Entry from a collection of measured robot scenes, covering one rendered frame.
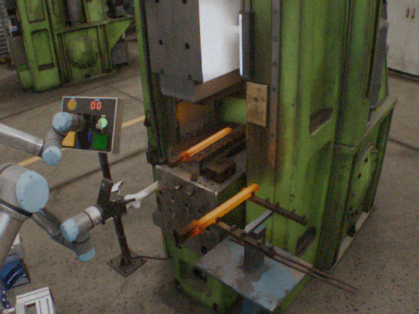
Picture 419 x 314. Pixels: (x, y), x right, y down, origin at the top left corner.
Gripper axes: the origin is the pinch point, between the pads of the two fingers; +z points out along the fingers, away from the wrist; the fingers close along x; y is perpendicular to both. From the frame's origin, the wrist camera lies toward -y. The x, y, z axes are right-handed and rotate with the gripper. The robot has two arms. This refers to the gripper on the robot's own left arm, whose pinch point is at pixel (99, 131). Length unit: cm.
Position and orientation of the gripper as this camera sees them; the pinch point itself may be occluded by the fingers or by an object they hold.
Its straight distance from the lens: 192.4
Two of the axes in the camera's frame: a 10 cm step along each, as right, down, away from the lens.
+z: 2.3, 0.0, 9.7
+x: -9.7, -0.9, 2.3
